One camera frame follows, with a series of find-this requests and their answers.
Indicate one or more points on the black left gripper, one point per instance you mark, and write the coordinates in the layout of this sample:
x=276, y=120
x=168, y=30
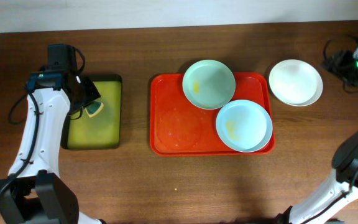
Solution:
x=89, y=92

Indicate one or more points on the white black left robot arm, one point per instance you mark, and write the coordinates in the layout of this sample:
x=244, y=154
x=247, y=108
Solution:
x=33, y=191

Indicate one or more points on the red plastic tray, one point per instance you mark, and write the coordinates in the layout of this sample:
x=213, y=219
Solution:
x=178, y=128

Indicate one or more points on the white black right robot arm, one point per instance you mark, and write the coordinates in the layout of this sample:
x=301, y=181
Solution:
x=341, y=186

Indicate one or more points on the yellow green scrub sponge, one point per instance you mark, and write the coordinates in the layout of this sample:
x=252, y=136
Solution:
x=94, y=108

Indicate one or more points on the light blue plate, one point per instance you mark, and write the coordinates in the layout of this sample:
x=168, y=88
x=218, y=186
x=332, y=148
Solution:
x=244, y=126

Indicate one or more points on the mint green plate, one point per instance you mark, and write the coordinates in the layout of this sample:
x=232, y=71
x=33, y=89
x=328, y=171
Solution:
x=208, y=84

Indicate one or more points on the black tub of yellow water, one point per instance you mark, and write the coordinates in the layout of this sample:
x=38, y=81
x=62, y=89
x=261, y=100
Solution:
x=80, y=132

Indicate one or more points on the white plate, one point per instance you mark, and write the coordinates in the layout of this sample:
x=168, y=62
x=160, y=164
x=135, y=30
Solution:
x=295, y=83

